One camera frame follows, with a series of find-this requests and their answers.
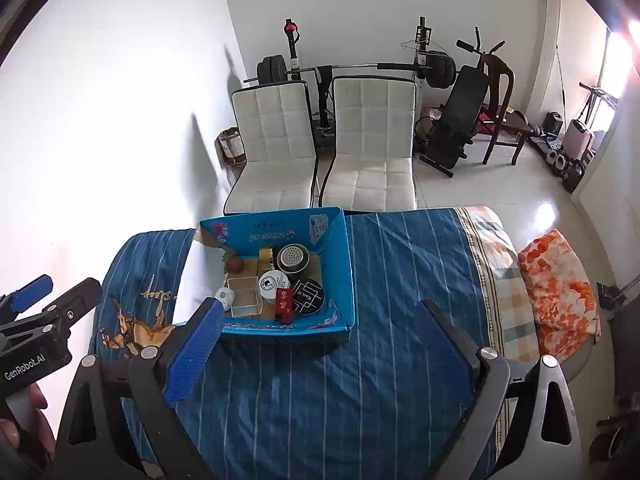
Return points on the person's left hand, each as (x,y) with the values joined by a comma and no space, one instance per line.
(39,402)

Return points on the pink suitcase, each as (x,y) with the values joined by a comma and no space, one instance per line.
(579,139)

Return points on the barbell rack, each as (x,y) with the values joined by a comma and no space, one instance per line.
(294,50)

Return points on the barbell with black plates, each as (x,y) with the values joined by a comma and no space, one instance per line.
(272,69)

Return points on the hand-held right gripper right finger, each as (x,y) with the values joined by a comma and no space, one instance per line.
(445,360)

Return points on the brown ball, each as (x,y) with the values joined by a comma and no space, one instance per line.
(235,264)

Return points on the plaid bed sheet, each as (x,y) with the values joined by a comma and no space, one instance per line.
(510,300)

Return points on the white round tin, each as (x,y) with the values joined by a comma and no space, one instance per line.
(273,284)

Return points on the black round tin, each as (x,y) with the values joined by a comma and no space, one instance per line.
(307,296)

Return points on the white padded chair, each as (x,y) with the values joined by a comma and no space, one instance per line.
(372,135)
(275,130)

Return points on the clear plastic box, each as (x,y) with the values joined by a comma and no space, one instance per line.
(244,302)

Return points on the round metal tin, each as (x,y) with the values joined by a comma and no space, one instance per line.
(293,259)

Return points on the black weight bench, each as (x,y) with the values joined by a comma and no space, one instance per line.
(460,110)

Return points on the wooden chair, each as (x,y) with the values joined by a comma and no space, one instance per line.
(501,72)

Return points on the blue striped printed blanket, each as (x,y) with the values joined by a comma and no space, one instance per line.
(320,400)

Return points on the orange floral pillow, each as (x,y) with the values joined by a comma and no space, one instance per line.
(557,290)

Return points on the red rectangular box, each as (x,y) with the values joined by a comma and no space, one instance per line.
(284,305)

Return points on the blue cardboard box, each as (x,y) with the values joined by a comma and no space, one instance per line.
(335,280)

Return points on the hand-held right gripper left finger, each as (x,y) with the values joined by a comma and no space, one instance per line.
(195,350)

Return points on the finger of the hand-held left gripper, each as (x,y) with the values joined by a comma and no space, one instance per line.
(32,291)
(75,305)

